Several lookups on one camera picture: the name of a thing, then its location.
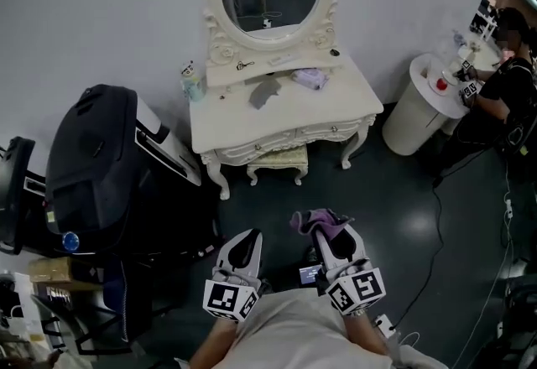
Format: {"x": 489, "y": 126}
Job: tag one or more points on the blue-capped water bottle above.
{"x": 71, "y": 241}

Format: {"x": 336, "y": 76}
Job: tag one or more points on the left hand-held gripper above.
{"x": 222, "y": 296}

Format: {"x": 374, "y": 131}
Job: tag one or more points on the white power strip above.
{"x": 385, "y": 324}
{"x": 509, "y": 209}

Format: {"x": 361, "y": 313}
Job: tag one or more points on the grey cloth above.
{"x": 265, "y": 95}

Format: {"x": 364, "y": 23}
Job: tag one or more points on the person's white shirt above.
{"x": 302, "y": 334}

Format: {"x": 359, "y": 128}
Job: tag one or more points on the black massage chair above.
{"x": 17, "y": 195}
{"x": 96, "y": 166}

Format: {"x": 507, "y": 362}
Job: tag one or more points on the white flat box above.
{"x": 285, "y": 59}

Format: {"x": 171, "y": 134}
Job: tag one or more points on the small red object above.
{"x": 441, "y": 84}

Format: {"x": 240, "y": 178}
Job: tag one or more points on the silver wristwatch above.
{"x": 357, "y": 312}

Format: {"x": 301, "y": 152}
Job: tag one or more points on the lilac tissue packet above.
{"x": 309, "y": 79}

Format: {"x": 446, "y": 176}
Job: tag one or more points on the brown cardboard box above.
{"x": 54, "y": 268}

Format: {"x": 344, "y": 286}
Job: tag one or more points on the purple cloth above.
{"x": 321, "y": 220}

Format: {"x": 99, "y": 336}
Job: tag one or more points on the white carved vanity table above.
{"x": 302, "y": 115}

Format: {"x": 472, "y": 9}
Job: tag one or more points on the dark jacket white piping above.
{"x": 119, "y": 304}

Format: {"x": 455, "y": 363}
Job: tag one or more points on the white upholstered stool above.
{"x": 277, "y": 159}

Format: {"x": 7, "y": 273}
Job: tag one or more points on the small dark round item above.
{"x": 335, "y": 52}

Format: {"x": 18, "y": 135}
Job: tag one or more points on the person's left forearm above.
{"x": 214, "y": 344}

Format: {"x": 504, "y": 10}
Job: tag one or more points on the white round side table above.
{"x": 415, "y": 120}

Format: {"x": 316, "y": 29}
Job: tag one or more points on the small black screen device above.
{"x": 311, "y": 275}

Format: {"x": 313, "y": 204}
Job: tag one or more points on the person's right forearm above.
{"x": 367, "y": 334}

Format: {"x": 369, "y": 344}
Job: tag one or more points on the cartoon figure bottle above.
{"x": 192, "y": 84}

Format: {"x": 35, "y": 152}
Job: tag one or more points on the grey office chair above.
{"x": 75, "y": 325}

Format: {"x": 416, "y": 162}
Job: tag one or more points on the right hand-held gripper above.
{"x": 356, "y": 287}

